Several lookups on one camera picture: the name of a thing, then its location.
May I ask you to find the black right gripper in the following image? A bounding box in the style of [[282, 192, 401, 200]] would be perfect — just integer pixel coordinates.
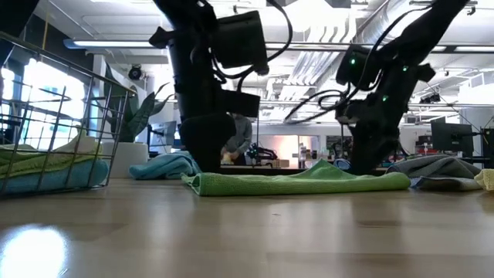
[[335, 65, 436, 175]]

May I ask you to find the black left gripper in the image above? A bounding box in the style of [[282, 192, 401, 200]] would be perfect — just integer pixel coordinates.
[[173, 83, 262, 173]]

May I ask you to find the light blue microfiber towel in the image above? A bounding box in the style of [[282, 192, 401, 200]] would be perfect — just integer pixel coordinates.
[[129, 151, 201, 181]]

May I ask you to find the grey monitor on arm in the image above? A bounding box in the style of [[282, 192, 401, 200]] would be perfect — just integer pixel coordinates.
[[148, 120, 178, 154]]

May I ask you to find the grey microfiber towel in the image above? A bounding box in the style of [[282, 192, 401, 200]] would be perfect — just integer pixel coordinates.
[[385, 154, 483, 192]]

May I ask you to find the yellow microfiber towel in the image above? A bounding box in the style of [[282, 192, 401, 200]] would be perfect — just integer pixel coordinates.
[[474, 168, 494, 193]]

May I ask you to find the person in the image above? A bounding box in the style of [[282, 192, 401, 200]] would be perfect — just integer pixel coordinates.
[[222, 112, 254, 166]]

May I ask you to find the black device on desk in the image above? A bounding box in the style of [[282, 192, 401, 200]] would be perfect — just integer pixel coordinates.
[[246, 143, 279, 161]]

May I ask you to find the black computer monitor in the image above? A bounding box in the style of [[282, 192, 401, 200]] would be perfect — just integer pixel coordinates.
[[431, 121, 475, 154]]

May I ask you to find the snake plant in white pot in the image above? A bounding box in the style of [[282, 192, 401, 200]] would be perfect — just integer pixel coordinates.
[[96, 63, 174, 179]]

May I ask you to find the black equipment box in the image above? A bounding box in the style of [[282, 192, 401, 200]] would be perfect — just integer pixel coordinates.
[[481, 127, 494, 159]]

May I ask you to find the long ceiling light strip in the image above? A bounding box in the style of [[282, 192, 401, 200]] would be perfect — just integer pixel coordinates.
[[63, 38, 494, 53]]

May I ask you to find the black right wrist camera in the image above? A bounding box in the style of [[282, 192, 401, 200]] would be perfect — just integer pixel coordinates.
[[335, 44, 381, 88]]

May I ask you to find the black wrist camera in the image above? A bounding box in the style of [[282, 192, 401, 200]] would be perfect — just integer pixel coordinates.
[[335, 44, 381, 88], [214, 10, 270, 75]]

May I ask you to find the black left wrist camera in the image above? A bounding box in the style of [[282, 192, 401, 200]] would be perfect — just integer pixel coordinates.
[[214, 10, 270, 75]]

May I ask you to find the silver ceiling air duct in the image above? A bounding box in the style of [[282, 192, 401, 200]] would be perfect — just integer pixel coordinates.
[[343, 0, 414, 78]]

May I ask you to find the metal wire basket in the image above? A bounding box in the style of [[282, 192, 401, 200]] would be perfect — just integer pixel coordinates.
[[0, 30, 135, 200]]

